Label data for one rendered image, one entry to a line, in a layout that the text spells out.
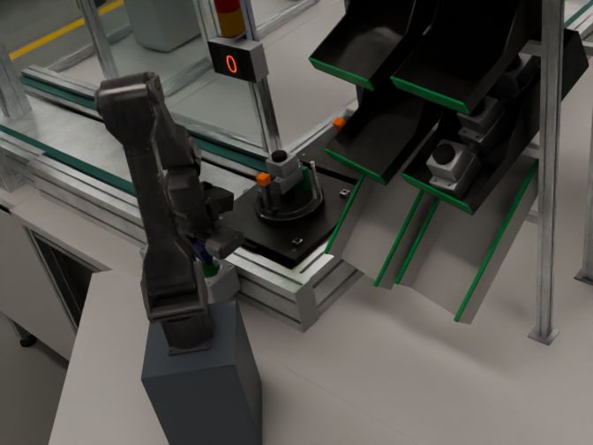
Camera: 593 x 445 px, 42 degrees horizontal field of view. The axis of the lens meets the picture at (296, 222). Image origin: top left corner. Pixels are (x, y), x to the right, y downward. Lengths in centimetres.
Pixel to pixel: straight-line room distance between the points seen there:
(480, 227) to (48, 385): 190
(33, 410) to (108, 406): 135
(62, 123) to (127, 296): 75
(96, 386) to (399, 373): 54
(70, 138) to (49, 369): 101
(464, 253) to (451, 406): 24
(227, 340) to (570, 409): 54
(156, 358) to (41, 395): 164
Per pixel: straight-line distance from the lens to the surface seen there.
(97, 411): 143
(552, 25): 105
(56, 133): 220
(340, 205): 152
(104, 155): 201
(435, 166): 109
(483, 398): 130
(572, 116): 195
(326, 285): 143
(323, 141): 173
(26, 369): 292
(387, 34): 116
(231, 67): 161
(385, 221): 132
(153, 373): 116
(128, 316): 158
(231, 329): 118
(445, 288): 125
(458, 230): 126
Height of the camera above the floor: 187
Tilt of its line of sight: 37 degrees down
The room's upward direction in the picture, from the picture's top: 12 degrees counter-clockwise
